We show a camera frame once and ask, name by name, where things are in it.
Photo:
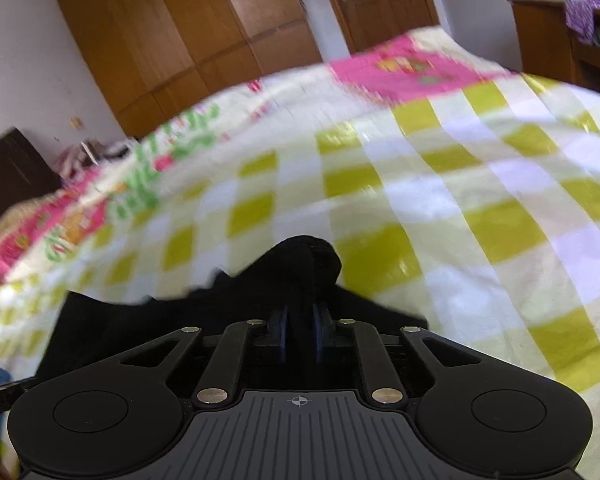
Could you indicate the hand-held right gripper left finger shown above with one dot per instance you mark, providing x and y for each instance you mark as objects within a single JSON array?
[{"x": 281, "y": 341}]

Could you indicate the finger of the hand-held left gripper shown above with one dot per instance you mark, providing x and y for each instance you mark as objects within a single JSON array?
[{"x": 5, "y": 394}]

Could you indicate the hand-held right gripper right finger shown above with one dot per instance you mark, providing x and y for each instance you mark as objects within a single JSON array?
[{"x": 320, "y": 341}]

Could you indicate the black sweater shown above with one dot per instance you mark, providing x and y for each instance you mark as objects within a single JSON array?
[{"x": 300, "y": 280}]

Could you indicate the yellow-green checked bed sheet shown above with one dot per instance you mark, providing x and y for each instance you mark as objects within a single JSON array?
[{"x": 430, "y": 200}]

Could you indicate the dark wooden headboard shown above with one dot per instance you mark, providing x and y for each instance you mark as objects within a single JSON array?
[{"x": 12, "y": 175}]

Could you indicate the pink floral quilt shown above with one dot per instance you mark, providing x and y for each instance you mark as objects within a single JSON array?
[{"x": 405, "y": 67}]

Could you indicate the wooden wardrobe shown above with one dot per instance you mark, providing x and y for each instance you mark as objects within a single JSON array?
[{"x": 180, "y": 35}]

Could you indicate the wooden door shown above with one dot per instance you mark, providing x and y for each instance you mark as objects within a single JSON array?
[{"x": 380, "y": 0}]

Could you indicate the wooden cabinet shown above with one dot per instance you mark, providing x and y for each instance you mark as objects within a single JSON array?
[{"x": 540, "y": 40}]

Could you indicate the purple patterned cloth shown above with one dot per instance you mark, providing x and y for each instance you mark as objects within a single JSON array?
[{"x": 582, "y": 17}]

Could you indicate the wall socket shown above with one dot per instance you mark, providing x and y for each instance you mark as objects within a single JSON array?
[{"x": 76, "y": 122}]

